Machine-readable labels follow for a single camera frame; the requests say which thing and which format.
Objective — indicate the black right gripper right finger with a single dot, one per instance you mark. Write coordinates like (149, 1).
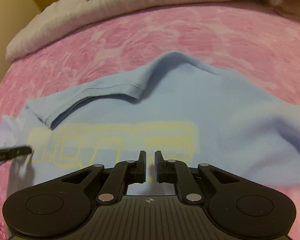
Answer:
(182, 177)

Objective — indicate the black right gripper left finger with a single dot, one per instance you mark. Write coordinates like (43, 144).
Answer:
(119, 178)

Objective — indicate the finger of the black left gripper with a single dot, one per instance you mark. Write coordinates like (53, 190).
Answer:
(13, 152)

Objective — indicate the light blue sweatshirt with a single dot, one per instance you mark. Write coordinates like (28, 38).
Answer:
(187, 109)

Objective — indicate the grey striped duvet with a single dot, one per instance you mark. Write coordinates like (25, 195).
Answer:
(115, 7)

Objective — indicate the pink floral blanket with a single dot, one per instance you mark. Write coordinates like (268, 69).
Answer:
(245, 36)

